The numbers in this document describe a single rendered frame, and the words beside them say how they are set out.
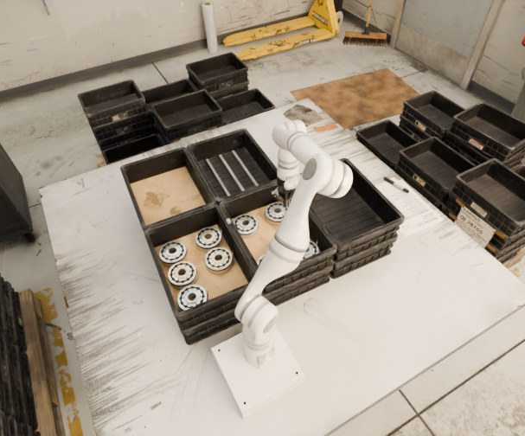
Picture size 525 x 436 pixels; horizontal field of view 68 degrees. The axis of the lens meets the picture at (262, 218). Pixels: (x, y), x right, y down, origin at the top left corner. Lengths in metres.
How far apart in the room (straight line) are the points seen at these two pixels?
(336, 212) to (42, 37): 3.48
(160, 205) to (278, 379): 0.86
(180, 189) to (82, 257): 0.50
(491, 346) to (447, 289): 0.85
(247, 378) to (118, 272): 0.71
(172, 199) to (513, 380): 1.89
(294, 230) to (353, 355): 0.64
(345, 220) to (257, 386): 0.72
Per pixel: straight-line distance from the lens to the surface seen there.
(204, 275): 1.45
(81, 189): 2.12
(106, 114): 2.89
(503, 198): 2.48
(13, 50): 4.48
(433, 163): 2.72
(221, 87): 3.07
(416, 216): 1.88
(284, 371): 1.34
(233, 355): 1.36
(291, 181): 1.29
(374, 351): 1.48
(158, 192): 1.77
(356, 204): 1.68
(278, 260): 0.98
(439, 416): 2.24
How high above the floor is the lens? 2.03
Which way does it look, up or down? 49 degrees down
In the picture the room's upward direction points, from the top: 2 degrees counter-clockwise
